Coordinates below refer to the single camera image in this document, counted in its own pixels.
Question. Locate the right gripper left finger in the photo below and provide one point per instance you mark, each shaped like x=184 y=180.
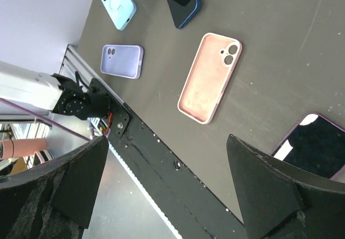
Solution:
x=54 y=199

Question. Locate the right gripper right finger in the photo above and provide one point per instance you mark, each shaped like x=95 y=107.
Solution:
x=278 y=200

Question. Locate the pink phone case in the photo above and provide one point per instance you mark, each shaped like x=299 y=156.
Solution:
x=210 y=72

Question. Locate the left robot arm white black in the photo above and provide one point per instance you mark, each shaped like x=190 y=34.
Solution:
x=60 y=94

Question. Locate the light blue phone case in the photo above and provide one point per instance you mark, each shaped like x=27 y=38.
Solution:
x=120 y=12

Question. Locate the lavender phone case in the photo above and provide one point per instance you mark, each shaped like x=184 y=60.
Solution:
x=124 y=61

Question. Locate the purple edged black smartphone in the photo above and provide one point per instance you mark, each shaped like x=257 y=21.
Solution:
x=315 y=144

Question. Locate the aluminium frame rail front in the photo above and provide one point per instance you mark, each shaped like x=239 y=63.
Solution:
x=72 y=62

